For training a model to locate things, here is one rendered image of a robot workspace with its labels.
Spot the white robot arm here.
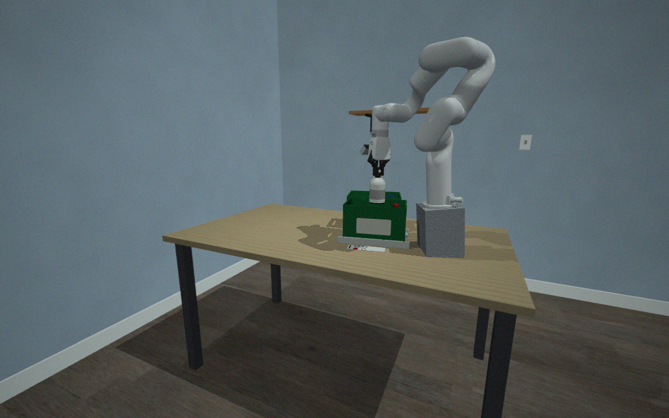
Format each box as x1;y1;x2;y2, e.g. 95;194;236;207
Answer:
371;37;495;208

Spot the green plastic bottle crate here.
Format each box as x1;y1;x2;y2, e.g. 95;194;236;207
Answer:
343;197;407;241
347;190;401;200

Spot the white paper pick list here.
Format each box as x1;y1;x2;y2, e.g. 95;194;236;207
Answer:
347;245;385;252

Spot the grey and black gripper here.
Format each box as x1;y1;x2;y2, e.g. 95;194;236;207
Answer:
368;136;390;176

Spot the white bottle with grey band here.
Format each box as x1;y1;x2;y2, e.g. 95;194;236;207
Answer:
369;170;386;204

